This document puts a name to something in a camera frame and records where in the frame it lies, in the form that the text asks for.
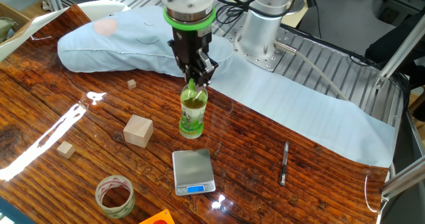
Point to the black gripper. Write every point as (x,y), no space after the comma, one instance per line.
(187,48)

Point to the green tea bottle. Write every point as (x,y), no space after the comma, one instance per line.
(192,117)

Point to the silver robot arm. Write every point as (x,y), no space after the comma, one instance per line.
(262,34)

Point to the silver digital scale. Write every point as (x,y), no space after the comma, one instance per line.
(192,167)

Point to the small wooden cube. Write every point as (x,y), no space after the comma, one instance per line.
(131,84)
(65,150)

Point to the light blue face pillow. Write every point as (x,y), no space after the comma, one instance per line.
(133,51)

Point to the large wooden cube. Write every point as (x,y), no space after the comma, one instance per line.
(137,132)

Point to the light blue cloth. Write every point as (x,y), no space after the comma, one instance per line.
(315,117)

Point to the black pen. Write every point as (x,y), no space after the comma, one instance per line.
(284,167)

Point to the orange emergency stop button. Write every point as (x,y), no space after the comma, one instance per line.
(159,219)

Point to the clear tape roll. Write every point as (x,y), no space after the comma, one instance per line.
(114,214)

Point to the dark clothed person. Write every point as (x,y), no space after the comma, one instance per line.
(398,44)

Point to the cardboard box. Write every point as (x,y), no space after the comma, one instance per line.
(13,14)

